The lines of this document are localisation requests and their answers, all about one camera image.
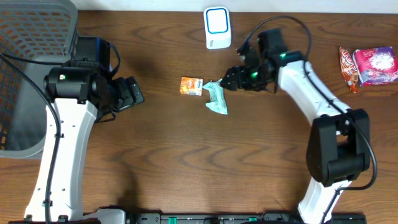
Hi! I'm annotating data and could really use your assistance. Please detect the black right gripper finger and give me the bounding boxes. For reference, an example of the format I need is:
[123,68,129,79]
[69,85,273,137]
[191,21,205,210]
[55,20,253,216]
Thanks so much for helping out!
[224,65,246,80]
[220,76,241,91]

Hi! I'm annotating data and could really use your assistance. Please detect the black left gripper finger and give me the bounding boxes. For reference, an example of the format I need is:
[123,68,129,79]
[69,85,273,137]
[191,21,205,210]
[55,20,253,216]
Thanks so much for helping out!
[113,77,134,111]
[126,77,145,105]

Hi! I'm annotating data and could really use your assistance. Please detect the teal snack packet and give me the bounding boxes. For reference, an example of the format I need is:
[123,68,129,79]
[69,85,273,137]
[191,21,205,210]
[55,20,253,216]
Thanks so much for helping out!
[203,79,228,115]

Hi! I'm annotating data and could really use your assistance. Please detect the orange chocolate bar wrapper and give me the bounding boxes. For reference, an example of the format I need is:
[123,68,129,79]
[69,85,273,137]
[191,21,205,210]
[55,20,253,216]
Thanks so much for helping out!
[339,47,359,93]

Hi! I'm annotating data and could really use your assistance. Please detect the purple pad package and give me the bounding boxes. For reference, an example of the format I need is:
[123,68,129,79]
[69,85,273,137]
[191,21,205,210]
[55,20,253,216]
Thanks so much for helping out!
[353,47,397,86]

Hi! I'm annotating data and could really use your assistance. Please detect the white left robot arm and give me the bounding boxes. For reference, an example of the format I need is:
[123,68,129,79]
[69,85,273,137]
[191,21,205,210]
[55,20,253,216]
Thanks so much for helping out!
[23,67,144,223]

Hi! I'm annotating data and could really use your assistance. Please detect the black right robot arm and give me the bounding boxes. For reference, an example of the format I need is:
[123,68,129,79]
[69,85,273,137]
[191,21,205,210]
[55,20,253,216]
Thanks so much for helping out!
[221,46,377,223]

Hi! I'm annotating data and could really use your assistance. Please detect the dark grey plastic basket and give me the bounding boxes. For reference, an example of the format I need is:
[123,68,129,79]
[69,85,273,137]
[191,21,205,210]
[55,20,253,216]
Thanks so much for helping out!
[1,0,78,159]

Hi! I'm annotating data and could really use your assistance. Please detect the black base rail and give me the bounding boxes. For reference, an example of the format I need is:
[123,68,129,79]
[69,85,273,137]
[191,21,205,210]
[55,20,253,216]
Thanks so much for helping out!
[9,212,368,224]

